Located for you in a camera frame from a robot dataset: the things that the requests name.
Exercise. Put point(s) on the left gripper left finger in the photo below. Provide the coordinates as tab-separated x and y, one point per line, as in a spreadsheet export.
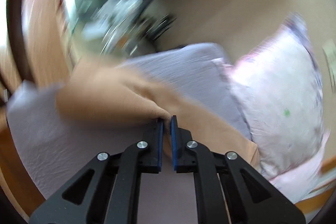
106	190

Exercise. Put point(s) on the tan long-sleeve shirt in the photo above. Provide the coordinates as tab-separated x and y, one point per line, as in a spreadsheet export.
105	93

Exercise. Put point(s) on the right pink floral pillow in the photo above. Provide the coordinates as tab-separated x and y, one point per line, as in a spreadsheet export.
278	87

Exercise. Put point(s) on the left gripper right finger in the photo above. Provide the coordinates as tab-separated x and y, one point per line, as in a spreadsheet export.
227	188

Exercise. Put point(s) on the lilac bed sheet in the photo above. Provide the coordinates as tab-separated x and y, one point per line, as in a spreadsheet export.
52	149

